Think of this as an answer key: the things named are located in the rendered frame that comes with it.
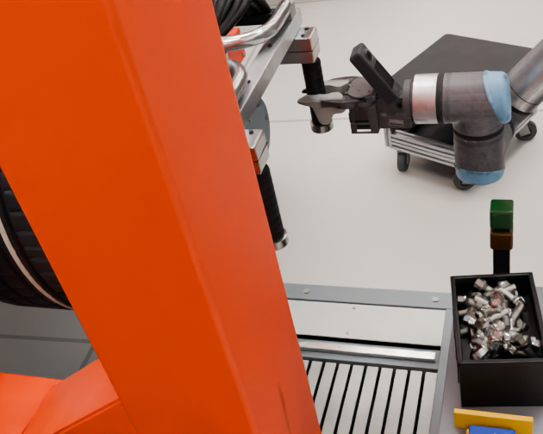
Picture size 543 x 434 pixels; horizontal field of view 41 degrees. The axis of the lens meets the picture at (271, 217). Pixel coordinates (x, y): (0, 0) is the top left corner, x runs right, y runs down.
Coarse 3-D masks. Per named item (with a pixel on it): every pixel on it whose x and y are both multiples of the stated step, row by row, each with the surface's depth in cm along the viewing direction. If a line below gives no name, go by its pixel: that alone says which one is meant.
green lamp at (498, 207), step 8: (496, 200) 128; (504, 200) 128; (512, 200) 127; (496, 208) 126; (504, 208) 126; (512, 208) 126; (496, 216) 126; (504, 216) 126; (512, 216) 126; (496, 224) 127; (504, 224) 127; (512, 224) 127
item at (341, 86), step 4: (328, 80) 138; (332, 80) 138; (336, 80) 138; (340, 80) 137; (344, 80) 137; (348, 80) 137; (328, 84) 137; (332, 84) 137; (336, 84) 136; (340, 84) 136; (344, 84) 136; (328, 88) 137; (332, 88) 137; (336, 88) 136; (340, 88) 136; (344, 88) 136; (304, 92) 139; (328, 92) 139; (340, 92) 136; (344, 92) 138
